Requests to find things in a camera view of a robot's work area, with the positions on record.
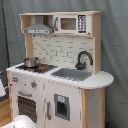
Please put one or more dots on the red right stove knob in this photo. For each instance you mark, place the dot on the red right stove knob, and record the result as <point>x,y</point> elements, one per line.
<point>33,84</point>

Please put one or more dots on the white wooden toy kitchen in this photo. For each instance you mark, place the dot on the white wooden toy kitchen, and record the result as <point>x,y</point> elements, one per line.
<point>67,87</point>

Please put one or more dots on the grey cabinet door handle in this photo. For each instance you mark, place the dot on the grey cabinet door handle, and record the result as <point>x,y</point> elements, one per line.
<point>48,111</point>

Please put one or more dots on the white toy microwave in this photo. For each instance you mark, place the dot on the white toy microwave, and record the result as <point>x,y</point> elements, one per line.
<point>70,24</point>

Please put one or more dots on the toy oven door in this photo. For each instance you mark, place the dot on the toy oven door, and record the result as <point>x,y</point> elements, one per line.
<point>27,106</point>

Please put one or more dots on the grey toy sink basin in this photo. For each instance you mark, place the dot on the grey toy sink basin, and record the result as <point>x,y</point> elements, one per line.
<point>72,74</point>

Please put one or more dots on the black toy stovetop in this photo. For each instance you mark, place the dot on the black toy stovetop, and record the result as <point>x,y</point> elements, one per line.
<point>40,68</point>

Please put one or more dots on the red left stove knob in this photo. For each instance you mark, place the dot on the red left stove knob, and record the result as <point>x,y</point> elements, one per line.
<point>15,79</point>

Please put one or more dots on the small metal toy pot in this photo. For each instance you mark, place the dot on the small metal toy pot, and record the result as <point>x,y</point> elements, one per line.
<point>31,62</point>

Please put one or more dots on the grey toy ice dispenser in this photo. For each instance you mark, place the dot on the grey toy ice dispenser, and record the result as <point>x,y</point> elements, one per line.
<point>62,106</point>

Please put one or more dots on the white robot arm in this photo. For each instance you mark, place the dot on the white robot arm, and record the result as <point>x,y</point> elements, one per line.
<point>21,121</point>

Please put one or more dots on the red stove knob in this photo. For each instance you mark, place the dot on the red stove knob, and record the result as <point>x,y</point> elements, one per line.
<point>33,84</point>
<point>15,79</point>

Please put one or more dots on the black toy faucet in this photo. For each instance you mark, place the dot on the black toy faucet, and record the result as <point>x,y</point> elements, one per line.
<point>82,57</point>

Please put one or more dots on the grey toy range hood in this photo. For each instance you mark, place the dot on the grey toy range hood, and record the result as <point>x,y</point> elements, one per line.
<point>38,27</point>

